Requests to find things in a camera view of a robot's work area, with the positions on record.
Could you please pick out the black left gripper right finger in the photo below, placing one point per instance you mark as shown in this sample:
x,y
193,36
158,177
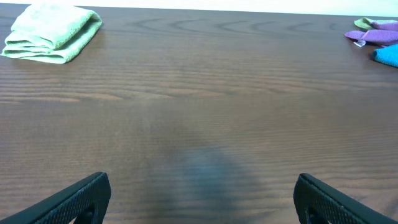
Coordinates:
x,y
318,203

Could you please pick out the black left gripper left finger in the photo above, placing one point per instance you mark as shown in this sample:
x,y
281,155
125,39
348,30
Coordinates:
x,y
86,201

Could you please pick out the crumpled blue cloth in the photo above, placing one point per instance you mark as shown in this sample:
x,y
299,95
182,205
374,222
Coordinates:
x,y
387,55

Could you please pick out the folded light green cloth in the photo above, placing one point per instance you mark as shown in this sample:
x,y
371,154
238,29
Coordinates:
x,y
51,33

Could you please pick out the crumpled purple cloth in pile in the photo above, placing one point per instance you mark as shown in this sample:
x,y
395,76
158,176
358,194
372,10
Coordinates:
x,y
382,34

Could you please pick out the crumpled green cloth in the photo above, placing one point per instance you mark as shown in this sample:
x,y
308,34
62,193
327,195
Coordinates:
x,y
367,24

